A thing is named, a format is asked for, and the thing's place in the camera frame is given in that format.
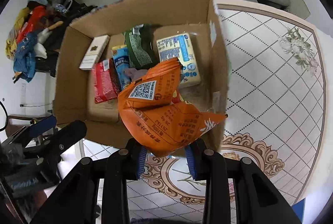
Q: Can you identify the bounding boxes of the yellow blue milk carton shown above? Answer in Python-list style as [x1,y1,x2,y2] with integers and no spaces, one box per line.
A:
[156,33,201,88]

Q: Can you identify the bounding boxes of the beige flat board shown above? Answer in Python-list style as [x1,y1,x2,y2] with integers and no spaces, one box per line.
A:
[286,0,311,20]

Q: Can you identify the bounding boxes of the floral patterned table mat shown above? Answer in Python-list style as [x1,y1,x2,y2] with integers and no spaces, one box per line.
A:
[83,0,327,224]

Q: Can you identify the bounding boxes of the red snack bag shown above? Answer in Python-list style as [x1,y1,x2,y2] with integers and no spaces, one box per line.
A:
[92,58,120,103]

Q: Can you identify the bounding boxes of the white cigarette carton box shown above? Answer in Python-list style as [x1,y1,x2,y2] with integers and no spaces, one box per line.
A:
[79,35,110,71]

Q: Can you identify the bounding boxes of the clothes pile on rack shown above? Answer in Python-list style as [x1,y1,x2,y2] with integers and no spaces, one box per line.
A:
[6,0,96,83]

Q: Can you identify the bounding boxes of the black floor cable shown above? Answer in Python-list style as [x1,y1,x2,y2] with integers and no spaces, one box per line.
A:
[19,102,54,108]

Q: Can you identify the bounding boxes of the blue stick pouch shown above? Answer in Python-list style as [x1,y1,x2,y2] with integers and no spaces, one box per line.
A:
[112,44,131,90]

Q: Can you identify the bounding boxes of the dark green snack bag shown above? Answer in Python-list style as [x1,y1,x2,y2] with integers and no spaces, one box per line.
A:
[123,24,159,70]

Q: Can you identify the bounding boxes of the lilac towel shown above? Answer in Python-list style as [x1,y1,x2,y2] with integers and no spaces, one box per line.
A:
[124,68,147,82]

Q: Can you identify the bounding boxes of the brown cardboard box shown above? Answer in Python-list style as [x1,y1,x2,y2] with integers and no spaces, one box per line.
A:
[52,0,231,151]

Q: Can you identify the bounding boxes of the orange snack bag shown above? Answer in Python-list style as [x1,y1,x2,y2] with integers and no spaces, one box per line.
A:
[118,58,227,157]

